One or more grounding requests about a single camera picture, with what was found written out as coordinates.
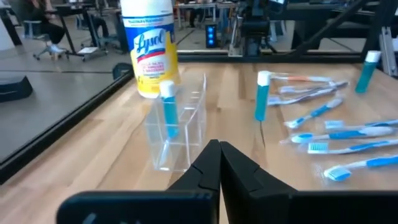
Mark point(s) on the white background table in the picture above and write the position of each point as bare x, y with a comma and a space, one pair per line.
199, 5

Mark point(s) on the black office desk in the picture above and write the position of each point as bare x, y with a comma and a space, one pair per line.
66, 34

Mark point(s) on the orange white toothbrush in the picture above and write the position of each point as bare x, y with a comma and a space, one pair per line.
298, 78

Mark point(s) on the yellow white wipes canister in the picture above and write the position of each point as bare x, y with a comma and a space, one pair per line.
149, 46

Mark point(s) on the teal mouthwash bottle white cap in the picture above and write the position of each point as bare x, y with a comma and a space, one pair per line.
366, 76
262, 102
170, 115

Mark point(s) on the black rig frame struts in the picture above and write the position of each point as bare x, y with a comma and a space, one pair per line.
326, 29

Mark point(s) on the silver aluminium extrusion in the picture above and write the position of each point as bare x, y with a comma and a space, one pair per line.
388, 53

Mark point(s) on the clear acrylic organizer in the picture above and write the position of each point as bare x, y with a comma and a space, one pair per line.
192, 130

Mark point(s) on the black floor stand base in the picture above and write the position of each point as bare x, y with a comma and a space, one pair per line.
14, 88

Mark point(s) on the black computer tower blue lights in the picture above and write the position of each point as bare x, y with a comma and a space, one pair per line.
211, 35

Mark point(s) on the office chair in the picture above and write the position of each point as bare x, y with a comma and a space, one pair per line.
32, 29

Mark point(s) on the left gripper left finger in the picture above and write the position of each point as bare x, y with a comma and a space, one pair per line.
186, 205

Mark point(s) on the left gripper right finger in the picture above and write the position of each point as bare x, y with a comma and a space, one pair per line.
267, 205

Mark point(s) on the person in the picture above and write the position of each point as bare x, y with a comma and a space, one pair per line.
49, 29

